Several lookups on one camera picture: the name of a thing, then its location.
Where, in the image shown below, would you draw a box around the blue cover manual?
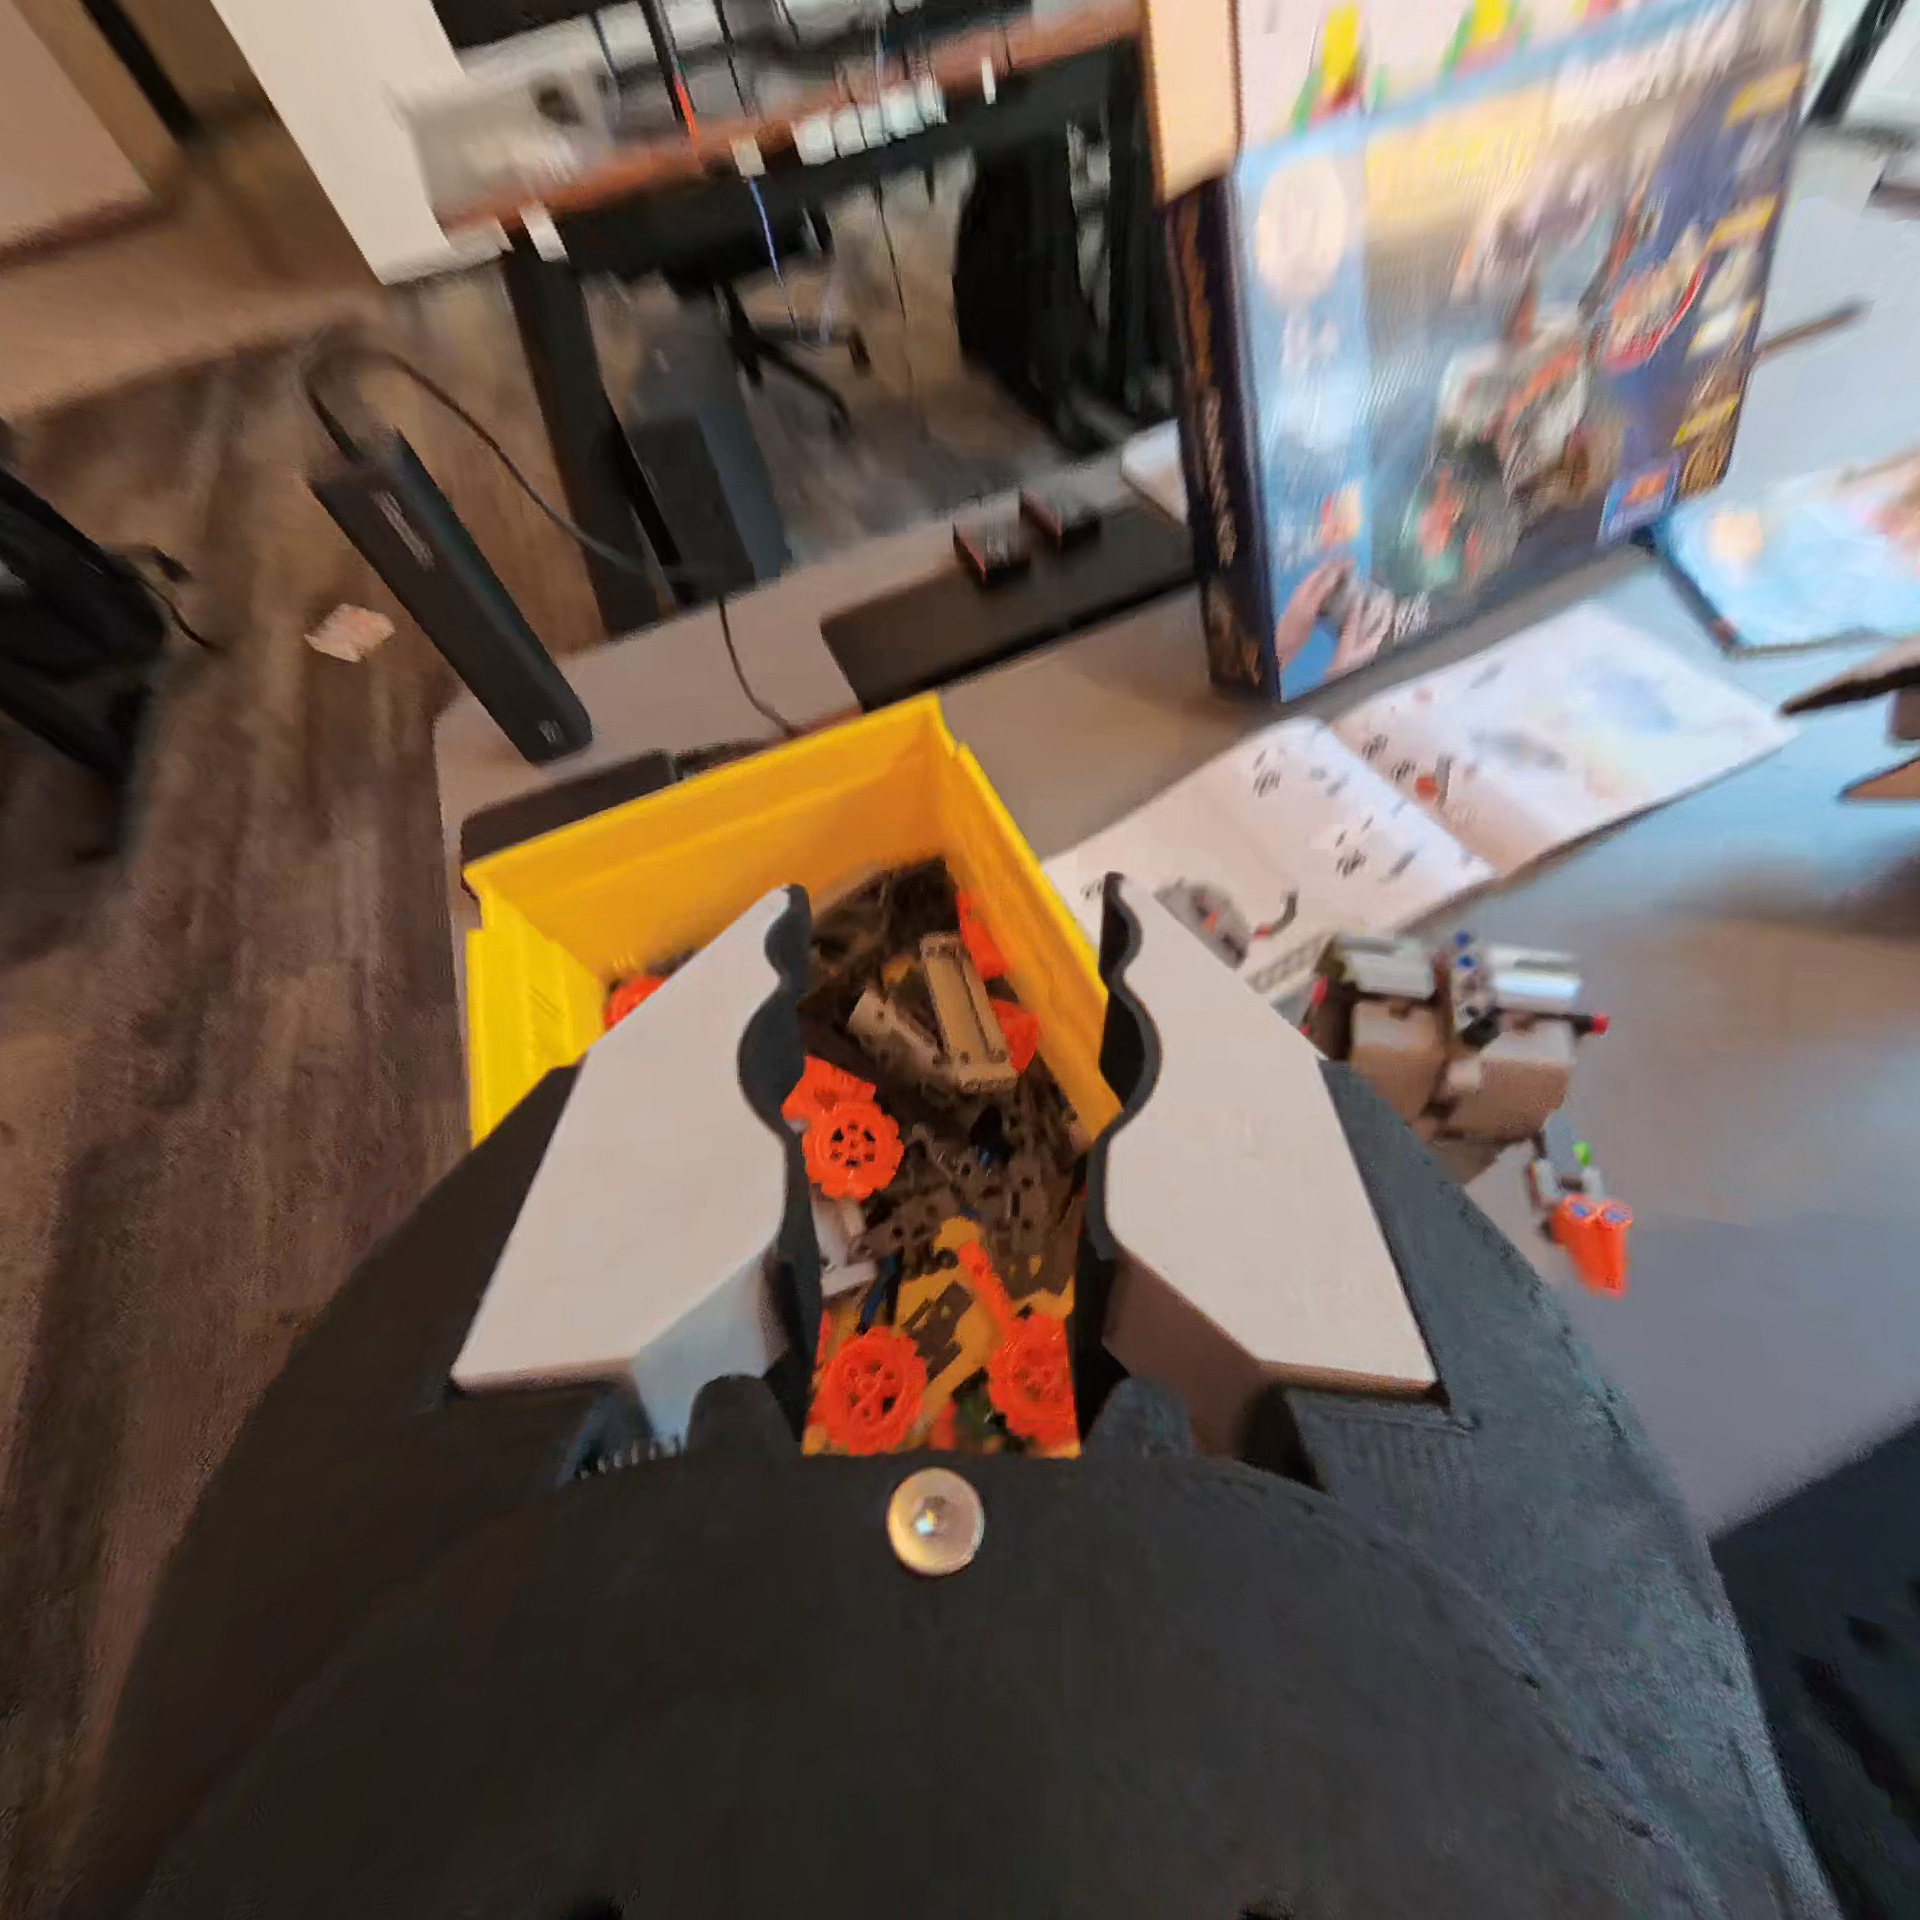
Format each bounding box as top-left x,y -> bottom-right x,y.
1658,463 -> 1920,654

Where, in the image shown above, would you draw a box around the blue robot kit box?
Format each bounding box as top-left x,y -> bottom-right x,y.
1169,0 -> 1825,707

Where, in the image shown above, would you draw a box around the white cabinet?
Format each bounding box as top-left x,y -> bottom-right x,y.
210,0 -> 505,287

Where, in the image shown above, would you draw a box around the black desk mat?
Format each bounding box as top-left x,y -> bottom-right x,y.
824,477 -> 1198,710

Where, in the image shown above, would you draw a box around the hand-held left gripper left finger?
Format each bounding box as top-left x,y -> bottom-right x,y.
451,884 -> 828,1450

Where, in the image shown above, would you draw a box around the pile of building pieces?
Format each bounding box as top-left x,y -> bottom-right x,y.
598,858 -> 1120,1460

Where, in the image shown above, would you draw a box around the grey partly built robot model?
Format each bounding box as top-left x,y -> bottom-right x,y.
1304,928 -> 1634,1298

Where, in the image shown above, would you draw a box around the black power adapter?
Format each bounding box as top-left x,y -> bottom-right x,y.
461,749 -> 681,866

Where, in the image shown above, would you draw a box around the grey desk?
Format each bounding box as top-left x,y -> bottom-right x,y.
434,434 -> 1920,1531

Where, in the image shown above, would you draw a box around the open instruction booklet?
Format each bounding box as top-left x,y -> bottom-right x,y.
1043,599 -> 1798,999

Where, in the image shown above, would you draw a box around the long grey frame piece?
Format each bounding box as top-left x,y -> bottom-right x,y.
918,933 -> 1021,1094

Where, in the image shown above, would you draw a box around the yellow parts bin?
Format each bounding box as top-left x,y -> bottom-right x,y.
461,692 -> 1125,1460

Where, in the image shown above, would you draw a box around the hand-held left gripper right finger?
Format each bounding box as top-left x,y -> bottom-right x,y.
1078,874 -> 1442,1454

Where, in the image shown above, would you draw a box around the wooden table black frame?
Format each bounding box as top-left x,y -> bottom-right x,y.
442,0 -> 1173,632

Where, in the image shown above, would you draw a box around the black bag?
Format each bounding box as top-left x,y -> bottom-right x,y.
0,463 -> 168,788

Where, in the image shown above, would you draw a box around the dark slim upright device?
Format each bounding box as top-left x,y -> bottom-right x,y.
307,428 -> 594,767

